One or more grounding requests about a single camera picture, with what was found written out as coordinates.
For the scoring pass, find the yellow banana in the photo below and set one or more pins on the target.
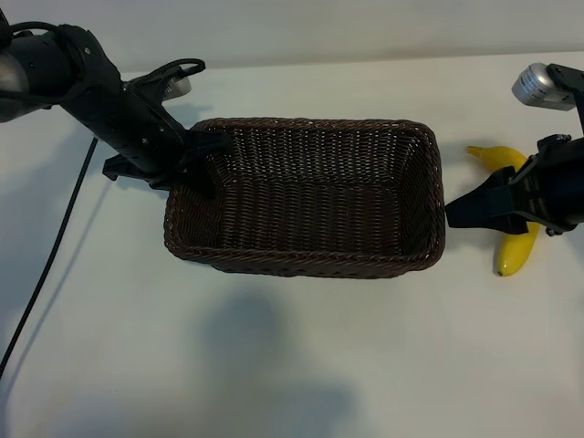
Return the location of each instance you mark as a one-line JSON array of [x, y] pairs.
[[499, 157]]

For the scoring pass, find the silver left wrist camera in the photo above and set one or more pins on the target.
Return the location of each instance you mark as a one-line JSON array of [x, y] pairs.
[[175, 86]]

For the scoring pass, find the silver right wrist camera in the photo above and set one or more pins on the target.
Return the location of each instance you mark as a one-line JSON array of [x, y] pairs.
[[534, 89]]

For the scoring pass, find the black right camera mount bracket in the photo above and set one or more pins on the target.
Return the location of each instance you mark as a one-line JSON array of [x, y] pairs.
[[572, 82]]

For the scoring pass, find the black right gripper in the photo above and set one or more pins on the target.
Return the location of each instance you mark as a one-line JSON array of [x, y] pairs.
[[556, 182]]

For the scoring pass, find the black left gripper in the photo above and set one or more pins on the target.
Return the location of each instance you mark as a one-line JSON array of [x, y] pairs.
[[141, 137]]

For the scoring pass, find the dark brown wicker basket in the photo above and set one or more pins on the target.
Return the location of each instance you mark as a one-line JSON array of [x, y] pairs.
[[310, 214]]

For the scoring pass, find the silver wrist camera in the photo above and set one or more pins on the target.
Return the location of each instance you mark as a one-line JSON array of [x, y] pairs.
[[534, 89], [175, 86]]

